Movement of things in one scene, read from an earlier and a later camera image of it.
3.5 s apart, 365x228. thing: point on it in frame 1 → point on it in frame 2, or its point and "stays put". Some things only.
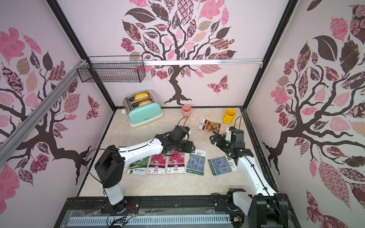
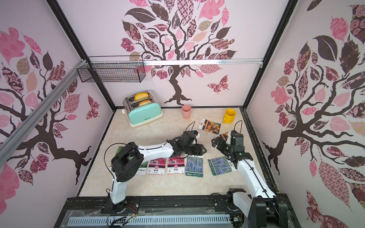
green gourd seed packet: [139, 166] stays put
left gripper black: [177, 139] → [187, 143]
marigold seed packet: [205, 124] stays put
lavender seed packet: [196, 161] stays put
